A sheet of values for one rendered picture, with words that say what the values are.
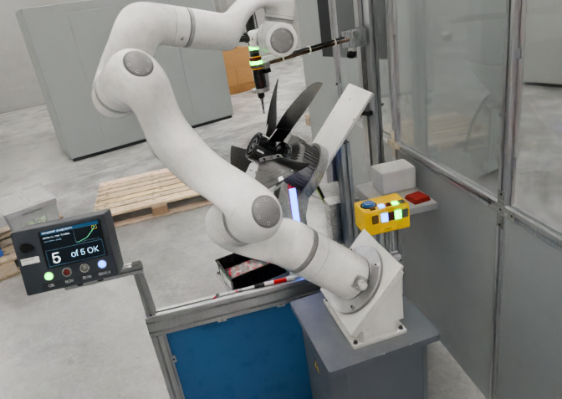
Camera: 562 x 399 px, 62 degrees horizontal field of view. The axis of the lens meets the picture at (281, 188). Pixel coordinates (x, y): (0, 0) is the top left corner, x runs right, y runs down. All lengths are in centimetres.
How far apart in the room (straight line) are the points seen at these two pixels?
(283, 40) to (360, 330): 75
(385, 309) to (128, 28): 88
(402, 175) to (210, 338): 110
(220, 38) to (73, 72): 592
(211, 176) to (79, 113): 613
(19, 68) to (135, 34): 1257
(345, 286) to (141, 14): 78
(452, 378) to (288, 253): 155
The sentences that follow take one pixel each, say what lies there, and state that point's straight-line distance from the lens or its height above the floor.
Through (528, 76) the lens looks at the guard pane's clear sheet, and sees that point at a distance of 158.
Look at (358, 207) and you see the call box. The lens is 159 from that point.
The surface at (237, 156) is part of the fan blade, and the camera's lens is 213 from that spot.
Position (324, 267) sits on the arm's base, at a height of 115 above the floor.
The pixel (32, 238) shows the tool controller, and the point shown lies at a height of 123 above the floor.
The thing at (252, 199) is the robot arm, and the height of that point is 138.
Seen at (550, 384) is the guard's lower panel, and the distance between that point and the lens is 190.
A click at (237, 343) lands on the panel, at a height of 65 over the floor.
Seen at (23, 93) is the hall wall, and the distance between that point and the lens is 1367.
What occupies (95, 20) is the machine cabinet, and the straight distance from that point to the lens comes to 708.
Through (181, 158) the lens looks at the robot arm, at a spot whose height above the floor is 148.
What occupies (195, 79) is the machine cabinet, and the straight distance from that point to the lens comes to 749.
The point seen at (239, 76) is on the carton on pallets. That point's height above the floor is 31.
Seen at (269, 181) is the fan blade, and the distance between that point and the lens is 162.
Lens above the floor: 177
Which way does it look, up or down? 22 degrees down
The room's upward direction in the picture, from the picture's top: 9 degrees counter-clockwise
